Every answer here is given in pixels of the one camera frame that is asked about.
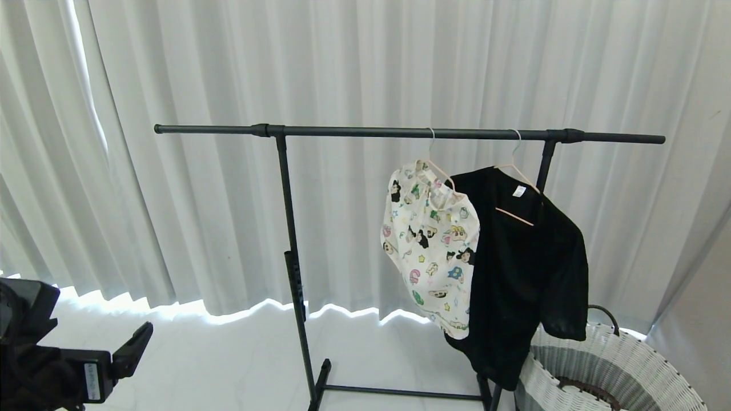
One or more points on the cream printed garment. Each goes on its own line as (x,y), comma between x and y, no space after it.
(428,257)

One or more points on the pink clothes hanger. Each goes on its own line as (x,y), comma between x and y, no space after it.
(432,137)
(518,140)

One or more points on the black garment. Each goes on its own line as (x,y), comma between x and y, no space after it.
(525,274)

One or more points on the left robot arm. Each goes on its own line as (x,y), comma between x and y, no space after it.
(28,379)

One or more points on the black clothes rack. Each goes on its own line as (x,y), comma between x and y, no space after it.
(400,132)

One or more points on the white laundry basket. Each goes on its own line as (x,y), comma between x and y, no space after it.
(628,359)

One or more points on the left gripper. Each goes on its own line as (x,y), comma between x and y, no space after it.
(94,374)

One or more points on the white curtain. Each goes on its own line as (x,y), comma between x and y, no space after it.
(200,200)

